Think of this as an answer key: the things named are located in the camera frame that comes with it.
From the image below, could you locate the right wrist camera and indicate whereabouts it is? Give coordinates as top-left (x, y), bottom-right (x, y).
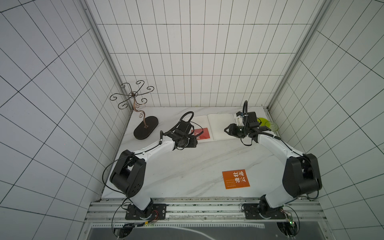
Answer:
top-left (236, 112), bottom-right (244, 126)

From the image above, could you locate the metal jewelry stand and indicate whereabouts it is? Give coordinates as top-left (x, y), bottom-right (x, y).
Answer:
top-left (110, 80), bottom-right (159, 140)

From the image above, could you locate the clear green cup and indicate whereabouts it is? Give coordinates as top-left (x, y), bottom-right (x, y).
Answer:
top-left (265, 121), bottom-right (279, 132)

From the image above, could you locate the red card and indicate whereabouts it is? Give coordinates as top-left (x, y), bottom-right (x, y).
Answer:
top-left (193, 128), bottom-right (211, 141)

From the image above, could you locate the orange card lower right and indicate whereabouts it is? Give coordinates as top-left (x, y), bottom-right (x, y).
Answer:
top-left (222, 170), bottom-right (250, 190)

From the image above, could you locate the aluminium rail frame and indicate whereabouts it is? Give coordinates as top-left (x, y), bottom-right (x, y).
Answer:
top-left (79, 197), bottom-right (335, 240)

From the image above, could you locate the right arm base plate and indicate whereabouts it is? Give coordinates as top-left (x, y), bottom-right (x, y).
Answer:
top-left (241, 203), bottom-right (286, 220)

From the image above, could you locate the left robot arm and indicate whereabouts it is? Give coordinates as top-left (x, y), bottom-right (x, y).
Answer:
top-left (110, 120), bottom-right (198, 215)

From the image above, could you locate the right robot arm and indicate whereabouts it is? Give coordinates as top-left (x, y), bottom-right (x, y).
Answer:
top-left (224, 112), bottom-right (323, 212)

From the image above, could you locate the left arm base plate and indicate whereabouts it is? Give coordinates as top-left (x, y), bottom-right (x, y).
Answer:
top-left (125, 204), bottom-right (167, 221)

